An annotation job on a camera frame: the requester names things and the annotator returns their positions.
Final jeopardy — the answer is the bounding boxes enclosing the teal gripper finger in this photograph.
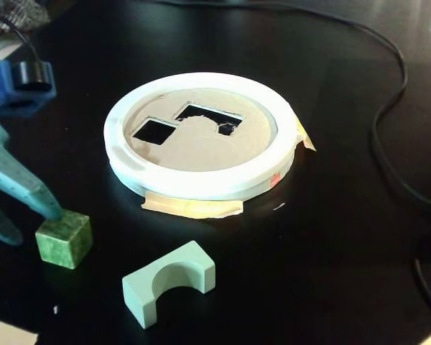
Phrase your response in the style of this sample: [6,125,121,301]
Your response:
[0,195,23,246]
[0,116,62,221]

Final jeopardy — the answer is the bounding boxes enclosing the light green U-shaped block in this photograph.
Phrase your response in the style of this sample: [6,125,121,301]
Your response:
[121,240,216,330]

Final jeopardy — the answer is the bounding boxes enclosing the dark green cube block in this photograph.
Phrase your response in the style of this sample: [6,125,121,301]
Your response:
[34,207,93,270]

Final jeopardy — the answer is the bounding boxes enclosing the plaid fabric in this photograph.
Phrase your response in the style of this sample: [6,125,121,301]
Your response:
[0,0,51,33]

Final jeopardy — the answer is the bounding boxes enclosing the long beige masking tape strip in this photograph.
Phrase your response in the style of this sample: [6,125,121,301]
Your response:
[140,192,245,220]

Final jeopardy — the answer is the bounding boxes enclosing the short beige masking tape strip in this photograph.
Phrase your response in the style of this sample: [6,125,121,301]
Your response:
[294,118,318,152]

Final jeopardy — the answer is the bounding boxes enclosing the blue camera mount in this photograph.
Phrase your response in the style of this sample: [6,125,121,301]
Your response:
[0,60,57,118]

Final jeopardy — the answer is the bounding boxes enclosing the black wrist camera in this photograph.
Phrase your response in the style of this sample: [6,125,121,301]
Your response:
[12,60,47,91]

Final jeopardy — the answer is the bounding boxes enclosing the thin black camera cable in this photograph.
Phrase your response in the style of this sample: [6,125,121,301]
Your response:
[0,12,40,65]

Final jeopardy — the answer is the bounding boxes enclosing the white round sorter ring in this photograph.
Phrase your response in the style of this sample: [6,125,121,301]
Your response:
[103,71,299,202]

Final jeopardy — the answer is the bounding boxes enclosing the long black cable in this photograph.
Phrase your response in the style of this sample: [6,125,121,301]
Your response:
[157,0,431,208]

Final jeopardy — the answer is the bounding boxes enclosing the looped black cable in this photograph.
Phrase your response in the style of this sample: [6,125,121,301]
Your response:
[412,222,431,335]

